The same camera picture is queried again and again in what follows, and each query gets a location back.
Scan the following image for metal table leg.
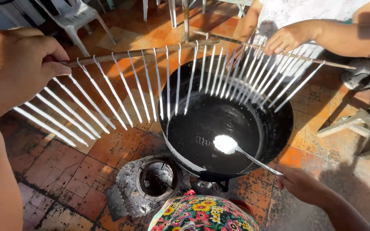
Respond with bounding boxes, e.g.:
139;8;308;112
182;0;191;43

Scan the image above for row of long white candles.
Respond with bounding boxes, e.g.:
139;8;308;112
13;40;202;148

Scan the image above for ash-covered charcoal stove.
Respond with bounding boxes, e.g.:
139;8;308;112
104;154;192;222

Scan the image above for white chair legs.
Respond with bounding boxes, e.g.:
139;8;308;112
142;0;178;29

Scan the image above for black pan stand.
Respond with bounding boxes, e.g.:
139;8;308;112
215;179;231;193

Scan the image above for metal ladle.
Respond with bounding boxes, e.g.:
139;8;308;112
213;134;284;176

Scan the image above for large black wax pan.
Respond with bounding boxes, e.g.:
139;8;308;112
158;55;294;183

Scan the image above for person's left hand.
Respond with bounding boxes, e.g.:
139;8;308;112
0;27;72;126

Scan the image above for thick wooden dipping stick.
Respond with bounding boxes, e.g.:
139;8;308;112
44;37;220;68

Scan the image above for person's right hand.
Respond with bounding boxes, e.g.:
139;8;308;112
274;164;327;206

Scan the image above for thin wooden dipping stick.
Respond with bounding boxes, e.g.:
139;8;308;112
193;30;357;70

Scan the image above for white plastic chair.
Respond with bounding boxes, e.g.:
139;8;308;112
33;0;117;58

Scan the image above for wooden drying rack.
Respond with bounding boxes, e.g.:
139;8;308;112
316;107;370;166

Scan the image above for row of short white candles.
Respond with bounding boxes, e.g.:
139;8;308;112
199;38;326;113

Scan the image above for person's floral clothing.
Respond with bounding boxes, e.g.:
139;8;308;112
147;194;261;231

